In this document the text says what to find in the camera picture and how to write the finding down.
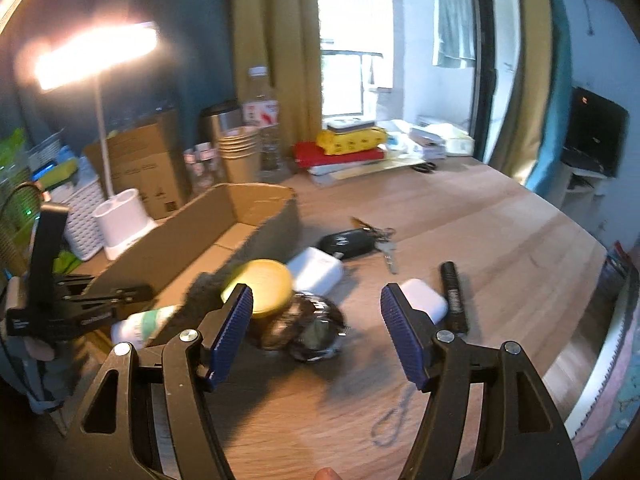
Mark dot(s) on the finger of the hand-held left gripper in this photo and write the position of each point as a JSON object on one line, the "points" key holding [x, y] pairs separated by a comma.
{"points": [[117, 296], [75, 282]]}

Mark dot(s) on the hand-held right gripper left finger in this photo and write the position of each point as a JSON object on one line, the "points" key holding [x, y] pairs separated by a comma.
{"points": [[232, 332]]}

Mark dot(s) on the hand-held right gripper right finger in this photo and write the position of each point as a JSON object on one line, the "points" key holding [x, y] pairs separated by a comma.
{"points": [[405, 335]]}

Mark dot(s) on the white earbuds case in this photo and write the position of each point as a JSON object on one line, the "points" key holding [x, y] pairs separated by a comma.
{"points": [[427, 300]]}

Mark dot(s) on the black marker pen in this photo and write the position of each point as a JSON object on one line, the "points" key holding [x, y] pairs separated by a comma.
{"points": [[454, 300]]}

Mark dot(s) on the silver key bunch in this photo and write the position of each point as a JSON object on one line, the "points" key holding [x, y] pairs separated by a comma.
{"points": [[387, 252]]}

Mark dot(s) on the white 33W charger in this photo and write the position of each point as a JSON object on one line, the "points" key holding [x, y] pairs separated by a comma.
{"points": [[317, 270]]}

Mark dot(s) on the black car key fob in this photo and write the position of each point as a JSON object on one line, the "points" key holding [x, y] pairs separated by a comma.
{"points": [[345, 244]]}

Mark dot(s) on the cardboard box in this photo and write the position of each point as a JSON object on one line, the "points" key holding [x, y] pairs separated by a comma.
{"points": [[200, 220]]}

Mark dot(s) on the person's left hand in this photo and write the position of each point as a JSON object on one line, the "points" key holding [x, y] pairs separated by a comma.
{"points": [[39, 349]]}

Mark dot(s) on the person's right hand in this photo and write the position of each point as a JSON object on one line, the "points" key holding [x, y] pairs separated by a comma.
{"points": [[329, 474]]}

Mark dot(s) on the white green label medicine bottle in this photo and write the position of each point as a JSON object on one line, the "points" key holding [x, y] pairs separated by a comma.
{"points": [[145, 325]]}

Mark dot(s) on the white plastic basket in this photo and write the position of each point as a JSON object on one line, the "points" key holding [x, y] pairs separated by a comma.
{"points": [[82, 220]]}

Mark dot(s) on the white desk lamp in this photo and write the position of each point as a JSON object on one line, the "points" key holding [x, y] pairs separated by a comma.
{"points": [[125, 220]]}

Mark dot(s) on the blue yellow sponge pack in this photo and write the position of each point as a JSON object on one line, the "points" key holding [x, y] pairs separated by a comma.
{"points": [[57, 172]]}

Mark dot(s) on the green snack bag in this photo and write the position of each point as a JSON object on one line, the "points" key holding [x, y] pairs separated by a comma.
{"points": [[12, 147]]}

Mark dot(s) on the brown printed carton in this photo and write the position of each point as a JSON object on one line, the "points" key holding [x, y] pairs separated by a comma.
{"points": [[145, 160]]}

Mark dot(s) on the black scissors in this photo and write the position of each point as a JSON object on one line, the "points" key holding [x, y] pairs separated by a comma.
{"points": [[425, 166]]}

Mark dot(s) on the stack of brown paper cups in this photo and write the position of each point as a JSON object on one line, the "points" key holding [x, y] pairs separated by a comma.
{"points": [[242, 162]]}

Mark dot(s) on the stack of white papers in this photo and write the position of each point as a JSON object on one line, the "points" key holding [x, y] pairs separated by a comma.
{"points": [[350, 169]]}

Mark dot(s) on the clear plastic pack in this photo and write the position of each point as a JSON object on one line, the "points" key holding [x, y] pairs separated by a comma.
{"points": [[399, 141]]}

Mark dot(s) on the white blue printed box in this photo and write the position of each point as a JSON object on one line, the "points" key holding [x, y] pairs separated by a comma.
{"points": [[427, 140]]}

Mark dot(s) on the yellow wet wipes packet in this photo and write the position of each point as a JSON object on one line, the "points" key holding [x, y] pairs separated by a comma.
{"points": [[350, 142]]}

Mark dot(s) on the steel thermos flask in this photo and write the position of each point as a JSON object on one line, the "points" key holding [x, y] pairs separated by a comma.
{"points": [[220, 117]]}

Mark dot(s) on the white grey flat device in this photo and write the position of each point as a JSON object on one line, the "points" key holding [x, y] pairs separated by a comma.
{"points": [[350, 124]]}

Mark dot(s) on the white computer desk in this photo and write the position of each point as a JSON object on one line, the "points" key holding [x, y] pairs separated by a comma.
{"points": [[582, 195]]}

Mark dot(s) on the clear plastic water bottle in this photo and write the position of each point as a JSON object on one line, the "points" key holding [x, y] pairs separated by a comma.
{"points": [[261, 105]]}

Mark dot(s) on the black computer monitor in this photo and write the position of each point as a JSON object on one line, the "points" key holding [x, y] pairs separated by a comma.
{"points": [[597, 130]]}

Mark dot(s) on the yellow curtain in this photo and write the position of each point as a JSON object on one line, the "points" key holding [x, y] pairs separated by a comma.
{"points": [[525, 60], [280, 20]]}

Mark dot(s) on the hanging pale green garment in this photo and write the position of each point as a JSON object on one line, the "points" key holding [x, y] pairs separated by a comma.
{"points": [[455, 25]]}

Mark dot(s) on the black sliding door frame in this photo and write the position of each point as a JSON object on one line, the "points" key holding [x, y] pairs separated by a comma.
{"points": [[482, 35]]}

